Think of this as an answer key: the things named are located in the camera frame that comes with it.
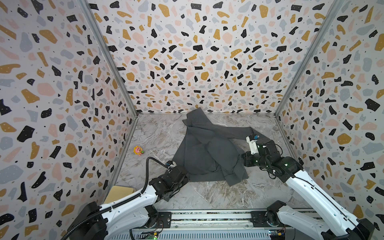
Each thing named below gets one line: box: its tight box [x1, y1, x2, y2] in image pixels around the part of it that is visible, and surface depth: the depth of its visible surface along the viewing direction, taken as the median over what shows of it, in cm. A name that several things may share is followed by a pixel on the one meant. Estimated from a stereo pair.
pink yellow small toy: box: [133, 145, 145, 157], surface depth 97 cm
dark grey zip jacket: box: [172, 107, 262, 186], surface depth 96 cm
